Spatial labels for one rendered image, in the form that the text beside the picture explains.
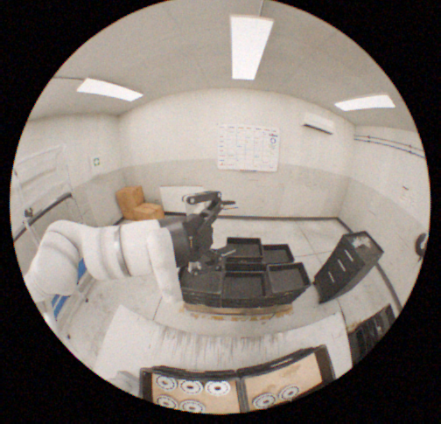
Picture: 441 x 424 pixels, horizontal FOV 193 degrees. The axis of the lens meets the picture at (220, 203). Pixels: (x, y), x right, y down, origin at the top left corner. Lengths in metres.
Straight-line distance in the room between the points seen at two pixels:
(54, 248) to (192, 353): 0.80
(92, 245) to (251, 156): 2.40
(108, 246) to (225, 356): 0.80
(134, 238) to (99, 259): 0.05
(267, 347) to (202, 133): 2.81
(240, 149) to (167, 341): 2.62
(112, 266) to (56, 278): 0.08
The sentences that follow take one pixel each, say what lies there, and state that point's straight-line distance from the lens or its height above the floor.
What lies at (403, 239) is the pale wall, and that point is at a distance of 3.35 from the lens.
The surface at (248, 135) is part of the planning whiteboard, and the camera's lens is 2.41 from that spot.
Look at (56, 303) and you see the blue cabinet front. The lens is 2.33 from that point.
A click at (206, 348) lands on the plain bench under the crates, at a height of 0.70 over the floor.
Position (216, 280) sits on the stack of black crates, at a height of 0.49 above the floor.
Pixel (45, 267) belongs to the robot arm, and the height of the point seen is 1.49.
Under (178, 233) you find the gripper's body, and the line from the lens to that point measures 0.16.
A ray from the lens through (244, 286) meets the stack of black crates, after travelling 1.32.
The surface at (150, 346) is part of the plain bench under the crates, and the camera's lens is 0.95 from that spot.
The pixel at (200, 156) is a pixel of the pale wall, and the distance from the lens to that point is 2.47.
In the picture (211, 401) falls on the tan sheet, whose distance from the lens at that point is 0.81.
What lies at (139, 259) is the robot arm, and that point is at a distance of 0.15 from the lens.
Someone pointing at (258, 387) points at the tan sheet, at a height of 0.83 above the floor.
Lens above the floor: 1.55
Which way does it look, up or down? 26 degrees down
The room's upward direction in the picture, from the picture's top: straight up
